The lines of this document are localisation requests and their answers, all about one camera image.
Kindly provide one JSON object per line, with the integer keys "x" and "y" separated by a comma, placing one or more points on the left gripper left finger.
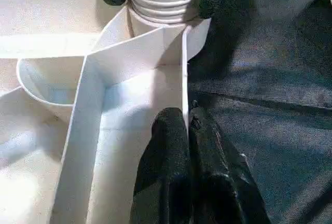
{"x": 163, "y": 172}

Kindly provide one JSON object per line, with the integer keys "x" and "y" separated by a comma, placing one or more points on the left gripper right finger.
{"x": 223, "y": 182}

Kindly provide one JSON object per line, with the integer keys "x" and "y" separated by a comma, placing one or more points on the white plastic table top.
{"x": 78, "y": 130}

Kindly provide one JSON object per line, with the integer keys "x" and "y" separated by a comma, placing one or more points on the black plastic mat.
{"x": 280, "y": 130}

